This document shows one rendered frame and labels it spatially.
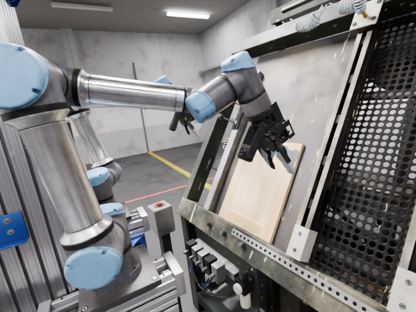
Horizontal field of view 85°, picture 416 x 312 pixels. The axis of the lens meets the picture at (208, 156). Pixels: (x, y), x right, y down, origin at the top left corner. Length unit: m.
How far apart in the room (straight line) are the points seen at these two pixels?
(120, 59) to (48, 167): 7.82
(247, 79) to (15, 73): 0.45
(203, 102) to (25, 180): 0.59
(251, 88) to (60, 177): 0.46
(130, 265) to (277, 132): 0.59
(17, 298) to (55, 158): 0.59
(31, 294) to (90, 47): 7.66
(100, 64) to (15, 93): 7.70
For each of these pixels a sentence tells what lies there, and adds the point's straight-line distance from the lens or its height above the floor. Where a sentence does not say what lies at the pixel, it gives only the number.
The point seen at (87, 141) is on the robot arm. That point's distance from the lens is 1.32.
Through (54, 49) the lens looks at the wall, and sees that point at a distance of 8.27.
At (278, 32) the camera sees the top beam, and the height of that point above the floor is 1.89.
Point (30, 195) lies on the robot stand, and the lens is 0.89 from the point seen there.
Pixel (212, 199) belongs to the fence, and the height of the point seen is 0.96.
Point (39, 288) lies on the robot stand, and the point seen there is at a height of 1.00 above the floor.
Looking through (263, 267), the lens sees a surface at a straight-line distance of 1.12.
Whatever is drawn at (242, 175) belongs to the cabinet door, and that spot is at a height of 1.11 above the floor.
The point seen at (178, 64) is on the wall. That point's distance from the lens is 8.82.
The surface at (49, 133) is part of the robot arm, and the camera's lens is 0.55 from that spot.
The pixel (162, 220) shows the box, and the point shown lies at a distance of 1.49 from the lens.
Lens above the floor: 1.54
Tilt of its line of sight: 13 degrees down
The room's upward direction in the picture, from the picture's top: 6 degrees counter-clockwise
